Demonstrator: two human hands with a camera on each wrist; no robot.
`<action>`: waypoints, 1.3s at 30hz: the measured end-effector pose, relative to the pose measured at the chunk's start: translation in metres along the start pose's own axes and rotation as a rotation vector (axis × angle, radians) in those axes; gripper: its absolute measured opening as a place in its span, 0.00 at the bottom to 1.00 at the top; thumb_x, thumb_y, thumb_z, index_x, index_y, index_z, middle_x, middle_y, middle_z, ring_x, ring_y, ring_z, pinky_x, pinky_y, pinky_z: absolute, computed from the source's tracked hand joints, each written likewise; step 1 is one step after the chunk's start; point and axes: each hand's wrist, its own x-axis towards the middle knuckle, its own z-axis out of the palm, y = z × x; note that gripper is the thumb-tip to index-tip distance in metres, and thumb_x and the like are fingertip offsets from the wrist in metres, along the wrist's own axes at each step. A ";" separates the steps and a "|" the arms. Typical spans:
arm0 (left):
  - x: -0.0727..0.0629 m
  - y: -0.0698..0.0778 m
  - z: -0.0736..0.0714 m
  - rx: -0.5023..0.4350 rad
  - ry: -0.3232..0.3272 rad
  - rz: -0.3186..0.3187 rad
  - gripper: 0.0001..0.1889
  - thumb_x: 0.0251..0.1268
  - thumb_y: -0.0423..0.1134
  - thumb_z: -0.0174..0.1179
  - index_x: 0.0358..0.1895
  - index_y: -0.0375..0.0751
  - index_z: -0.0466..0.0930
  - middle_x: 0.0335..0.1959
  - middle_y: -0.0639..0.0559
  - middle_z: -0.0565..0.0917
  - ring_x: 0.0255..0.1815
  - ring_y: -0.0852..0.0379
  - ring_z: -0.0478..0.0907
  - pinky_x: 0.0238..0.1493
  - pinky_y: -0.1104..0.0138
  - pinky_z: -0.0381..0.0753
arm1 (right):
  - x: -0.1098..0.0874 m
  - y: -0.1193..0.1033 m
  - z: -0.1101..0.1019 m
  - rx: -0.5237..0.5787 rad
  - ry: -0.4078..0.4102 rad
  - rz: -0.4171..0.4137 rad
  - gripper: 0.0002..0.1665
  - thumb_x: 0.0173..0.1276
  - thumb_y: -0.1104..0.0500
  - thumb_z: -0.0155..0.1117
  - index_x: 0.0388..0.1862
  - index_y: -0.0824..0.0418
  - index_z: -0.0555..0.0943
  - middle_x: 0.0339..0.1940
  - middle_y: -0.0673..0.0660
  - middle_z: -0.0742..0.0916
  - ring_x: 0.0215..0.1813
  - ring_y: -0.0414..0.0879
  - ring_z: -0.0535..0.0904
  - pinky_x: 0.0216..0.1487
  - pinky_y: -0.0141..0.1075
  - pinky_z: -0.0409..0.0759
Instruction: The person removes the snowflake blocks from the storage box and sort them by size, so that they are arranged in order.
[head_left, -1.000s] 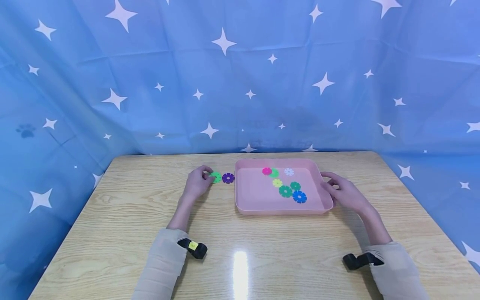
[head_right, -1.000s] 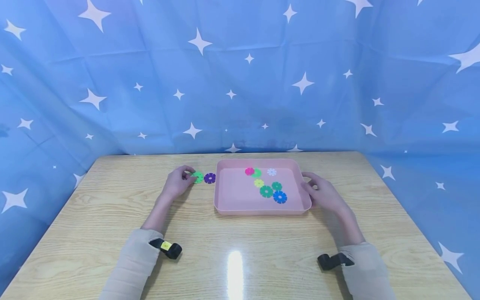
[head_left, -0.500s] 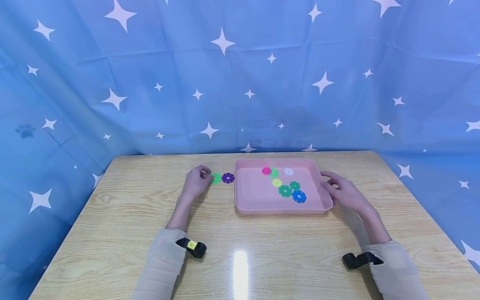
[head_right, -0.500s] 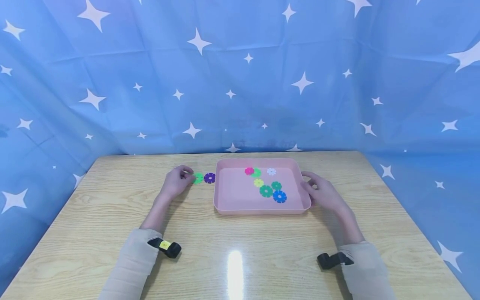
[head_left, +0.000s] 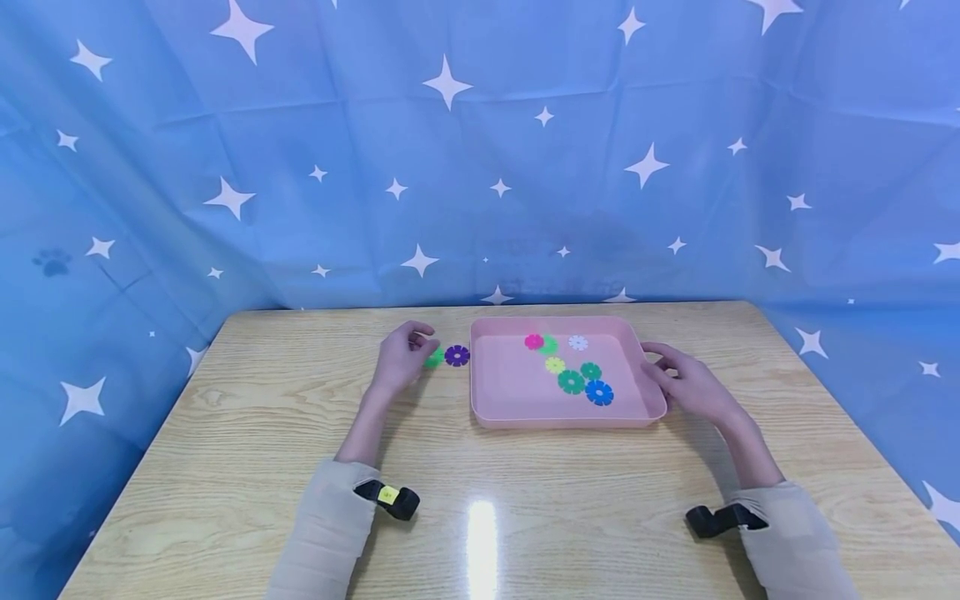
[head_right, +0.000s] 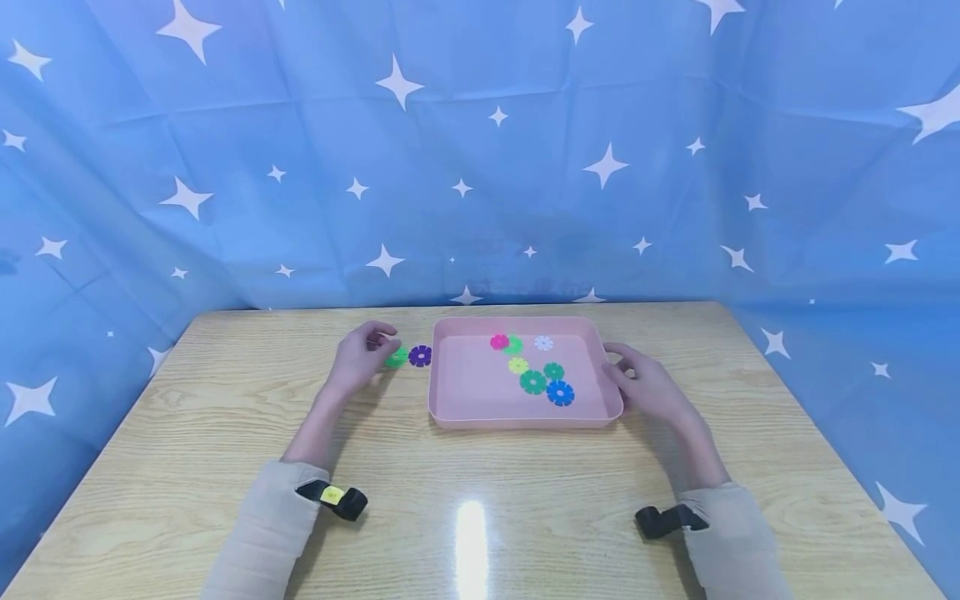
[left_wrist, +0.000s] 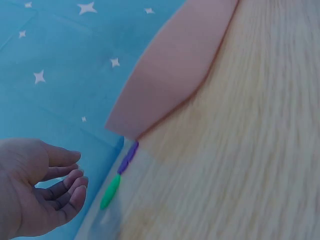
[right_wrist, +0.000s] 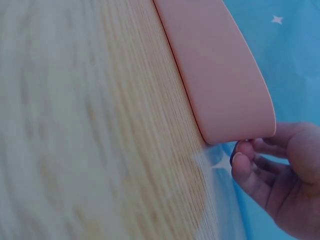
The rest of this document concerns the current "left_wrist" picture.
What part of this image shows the person's left hand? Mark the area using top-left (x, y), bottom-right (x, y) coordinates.
top-left (0, 138), bottom-right (89, 240)

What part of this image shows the green oval bead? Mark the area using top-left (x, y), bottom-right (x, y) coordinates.
top-left (99, 174), bottom-right (122, 211)

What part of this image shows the purple oval bead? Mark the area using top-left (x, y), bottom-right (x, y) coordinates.
top-left (126, 140), bottom-right (140, 161)
top-left (117, 157), bottom-right (130, 175)

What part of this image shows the pink foam sheet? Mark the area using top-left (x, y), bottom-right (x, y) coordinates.
top-left (104, 0), bottom-right (240, 140)

